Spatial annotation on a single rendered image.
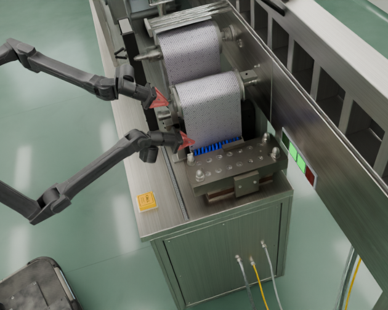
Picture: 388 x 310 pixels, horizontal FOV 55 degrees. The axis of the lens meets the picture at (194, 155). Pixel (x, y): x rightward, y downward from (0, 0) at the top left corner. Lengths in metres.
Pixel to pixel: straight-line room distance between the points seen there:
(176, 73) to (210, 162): 0.41
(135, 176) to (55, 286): 0.91
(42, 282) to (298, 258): 1.51
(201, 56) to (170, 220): 0.69
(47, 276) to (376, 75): 2.02
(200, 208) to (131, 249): 1.11
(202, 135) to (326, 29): 0.71
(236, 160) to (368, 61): 0.75
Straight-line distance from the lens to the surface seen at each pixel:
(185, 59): 1.61
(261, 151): 1.57
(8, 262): 2.91
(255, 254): 1.95
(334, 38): 1.03
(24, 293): 2.40
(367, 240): 1.12
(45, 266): 2.45
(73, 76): 1.50
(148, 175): 1.72
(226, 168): 1.51
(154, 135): 1.47
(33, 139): 3.68
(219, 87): 1.46
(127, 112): 2.08
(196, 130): 1.53
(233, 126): 1.58
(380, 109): 0.88
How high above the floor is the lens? 2.17
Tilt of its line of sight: 46 degrees down
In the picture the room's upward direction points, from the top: 10 degrees counter-clockwise
